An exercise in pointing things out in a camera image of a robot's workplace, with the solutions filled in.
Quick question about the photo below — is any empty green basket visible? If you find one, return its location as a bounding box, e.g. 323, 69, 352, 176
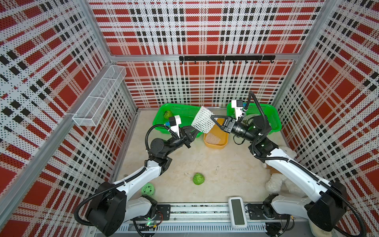
226, 102, 283, 135

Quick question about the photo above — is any clear wall shelf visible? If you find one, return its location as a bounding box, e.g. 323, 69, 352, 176
73, 65, 126, 127

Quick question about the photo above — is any black hook rail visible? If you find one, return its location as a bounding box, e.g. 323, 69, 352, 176
179, 55, 276, 63

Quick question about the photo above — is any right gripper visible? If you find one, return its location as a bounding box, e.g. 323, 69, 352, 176
210, 116, 257, 144

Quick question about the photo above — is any plush toy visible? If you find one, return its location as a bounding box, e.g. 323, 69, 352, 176
262, 163, 305, 197

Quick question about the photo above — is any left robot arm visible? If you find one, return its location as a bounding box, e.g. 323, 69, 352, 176
74, 116, 201, 237

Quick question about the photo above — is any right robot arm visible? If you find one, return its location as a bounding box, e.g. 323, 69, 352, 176
218, 91, 367, 237

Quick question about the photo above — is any green basket with apples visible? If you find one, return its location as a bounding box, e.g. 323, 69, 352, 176
152, 104, 208, 138

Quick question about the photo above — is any green custard apple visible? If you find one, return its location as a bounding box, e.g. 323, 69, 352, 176
192, 173, 205, 185

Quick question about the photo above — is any custard apple in basket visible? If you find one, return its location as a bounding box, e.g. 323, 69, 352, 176
163, 110, 174, 120

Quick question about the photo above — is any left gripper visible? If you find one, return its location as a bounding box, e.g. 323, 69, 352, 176
163, 123, 200, 157

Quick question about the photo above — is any yellow tray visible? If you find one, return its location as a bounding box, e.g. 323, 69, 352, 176
203, 124, 229, 149

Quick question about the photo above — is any white timer device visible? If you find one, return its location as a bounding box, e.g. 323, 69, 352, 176
228, 197, 247, 230

